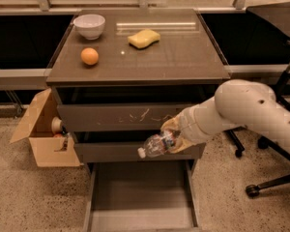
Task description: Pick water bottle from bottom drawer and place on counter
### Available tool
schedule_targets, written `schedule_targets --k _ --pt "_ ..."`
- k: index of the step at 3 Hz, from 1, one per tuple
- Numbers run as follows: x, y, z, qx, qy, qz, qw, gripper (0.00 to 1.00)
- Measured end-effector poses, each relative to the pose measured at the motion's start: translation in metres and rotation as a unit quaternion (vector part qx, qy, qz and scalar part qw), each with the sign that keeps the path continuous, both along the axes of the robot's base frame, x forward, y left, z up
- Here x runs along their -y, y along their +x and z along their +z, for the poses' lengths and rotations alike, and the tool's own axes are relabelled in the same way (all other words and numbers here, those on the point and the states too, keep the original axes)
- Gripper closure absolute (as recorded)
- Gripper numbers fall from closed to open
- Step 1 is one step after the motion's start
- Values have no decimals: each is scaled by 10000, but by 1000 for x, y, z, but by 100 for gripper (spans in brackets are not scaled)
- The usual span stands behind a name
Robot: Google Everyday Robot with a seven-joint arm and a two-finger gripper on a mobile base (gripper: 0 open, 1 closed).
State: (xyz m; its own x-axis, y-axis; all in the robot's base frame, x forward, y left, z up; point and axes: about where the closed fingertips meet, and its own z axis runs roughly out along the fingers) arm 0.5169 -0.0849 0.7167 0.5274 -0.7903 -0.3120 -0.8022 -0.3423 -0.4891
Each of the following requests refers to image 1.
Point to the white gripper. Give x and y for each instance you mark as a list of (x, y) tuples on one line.
[(188, 126)]

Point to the clear plastic water bottle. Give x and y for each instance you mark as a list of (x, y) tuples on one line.
[(159, 144)]

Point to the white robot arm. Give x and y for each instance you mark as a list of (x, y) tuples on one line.
[(236, 103)]

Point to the bottom grey open drawer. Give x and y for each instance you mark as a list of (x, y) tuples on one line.
[(145, 196)]

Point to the grey drawer cabinet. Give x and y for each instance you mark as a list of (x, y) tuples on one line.
[(182, 67)]

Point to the middle grey drawer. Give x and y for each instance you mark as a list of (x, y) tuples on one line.
[(127, 151)]

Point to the top grey drawer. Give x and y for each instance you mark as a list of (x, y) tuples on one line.
[(118, 116)]

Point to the yellow sponge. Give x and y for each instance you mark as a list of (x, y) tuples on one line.
[(143, 38)]

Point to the orange fruit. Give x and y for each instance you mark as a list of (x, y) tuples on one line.
[(89, 56)]

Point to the white round object in box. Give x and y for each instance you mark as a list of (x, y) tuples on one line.
[(56, 125)]

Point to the open cardboard box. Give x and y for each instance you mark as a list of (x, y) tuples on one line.
[(49, 149)]

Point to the white ceramic bowl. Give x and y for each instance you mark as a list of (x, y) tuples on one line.
[(89, 26)]

